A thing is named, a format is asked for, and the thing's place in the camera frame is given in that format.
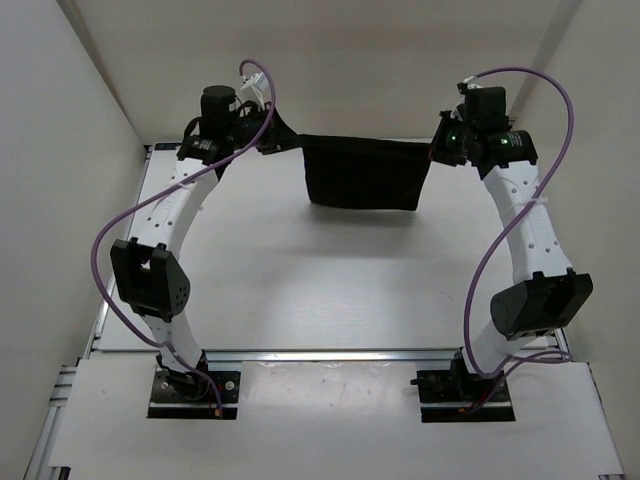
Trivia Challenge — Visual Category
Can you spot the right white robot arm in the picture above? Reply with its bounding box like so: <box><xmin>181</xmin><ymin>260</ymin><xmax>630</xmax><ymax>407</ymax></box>
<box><xmin>430</xmin><ymin>109</ymin><xmax>593</xmax><ymax>400</ymax></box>

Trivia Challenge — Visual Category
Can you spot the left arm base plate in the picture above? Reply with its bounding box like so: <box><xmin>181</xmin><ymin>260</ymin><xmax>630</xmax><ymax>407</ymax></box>
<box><xmin>147</xmin><ymin>369</ymin><xmax>241</xmax><ymax>420</ymax></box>

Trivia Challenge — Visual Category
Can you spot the left blue corner label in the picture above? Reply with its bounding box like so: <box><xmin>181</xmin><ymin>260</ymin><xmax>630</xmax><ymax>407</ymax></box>
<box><xmin>154</xmin><ymin>142</ymin><xmax>181</xmax><ymax>151</ymax></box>

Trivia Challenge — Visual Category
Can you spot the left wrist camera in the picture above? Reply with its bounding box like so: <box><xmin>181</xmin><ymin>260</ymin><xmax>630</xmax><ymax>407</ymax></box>
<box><xmin>200</xmin><ymin>73</ymin><xmax>270</xmax><ymax>130</ymax></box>

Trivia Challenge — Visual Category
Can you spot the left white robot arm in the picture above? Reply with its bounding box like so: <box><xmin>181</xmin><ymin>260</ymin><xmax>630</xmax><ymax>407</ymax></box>
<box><xmin>110</xmin><ymin>102</ymin><xmax>299</xmax><ymax>400</ymax></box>

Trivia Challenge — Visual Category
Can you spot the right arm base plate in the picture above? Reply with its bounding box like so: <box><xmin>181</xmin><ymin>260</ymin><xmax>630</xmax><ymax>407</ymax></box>
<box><xmin>410</xmin><ymin>352</ymin><xmax>516</xmax><ymax>423</ymax></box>

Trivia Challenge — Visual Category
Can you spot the white front board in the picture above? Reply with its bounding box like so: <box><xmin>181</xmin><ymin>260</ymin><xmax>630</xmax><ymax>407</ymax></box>
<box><xmin>50</xmin><ymin>356</ymin><xmax>623</xmax><ymax>479</ymax></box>

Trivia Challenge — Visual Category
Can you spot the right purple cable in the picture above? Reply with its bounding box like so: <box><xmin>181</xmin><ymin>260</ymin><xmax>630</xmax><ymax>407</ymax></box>
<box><xmin>462</xmin><ymin>68</ymin><xmax>577</xmax><ymax>414</ymax></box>

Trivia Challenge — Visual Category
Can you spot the black skirt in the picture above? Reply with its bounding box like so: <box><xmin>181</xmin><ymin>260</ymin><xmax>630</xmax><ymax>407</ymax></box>
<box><xmin>301</xmin><ymin>135</ymin><xmax>431</xmax><ymax>211</ymax></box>

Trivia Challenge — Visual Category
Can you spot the purple cable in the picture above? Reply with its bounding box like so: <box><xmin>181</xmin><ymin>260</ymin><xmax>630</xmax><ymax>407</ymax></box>
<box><xmin>91</xmin><ymin>59</ymin><xmax>278</xmax><ymax>376</ymax></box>
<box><xmin>462</xmin><ymin>68</ymin><xmax>577</xmax><ymax>414</ymax></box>

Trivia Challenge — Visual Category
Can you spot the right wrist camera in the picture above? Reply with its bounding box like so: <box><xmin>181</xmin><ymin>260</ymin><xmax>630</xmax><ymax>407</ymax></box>
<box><xmin>457</xmin><ymin>80</ymin><xmax>509</xmax><ymax>134</ymax></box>

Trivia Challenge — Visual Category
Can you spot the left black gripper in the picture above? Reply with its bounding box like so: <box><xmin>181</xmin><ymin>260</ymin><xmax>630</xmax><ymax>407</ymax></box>
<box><xmin>224</xmin><ymin>101</ymin><xmax>304</xmax><ymax>155</ymax></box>

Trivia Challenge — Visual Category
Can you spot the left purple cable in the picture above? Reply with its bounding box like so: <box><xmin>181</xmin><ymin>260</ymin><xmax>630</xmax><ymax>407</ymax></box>
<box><xmin>91</xmin><ymin>59</ymin><xmax>278</xmax><ymax>376</ymax></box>

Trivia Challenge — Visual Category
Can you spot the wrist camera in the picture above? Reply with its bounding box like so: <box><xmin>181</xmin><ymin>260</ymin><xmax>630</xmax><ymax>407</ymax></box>
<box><xmin>457</xmin><ymin>80</ymin><xmax>509</xmax><ymax>134</ymax></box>
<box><xmin>200</xmin><ymin>73</ymin><xmax>270</xmax><ymax>130</ymax></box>

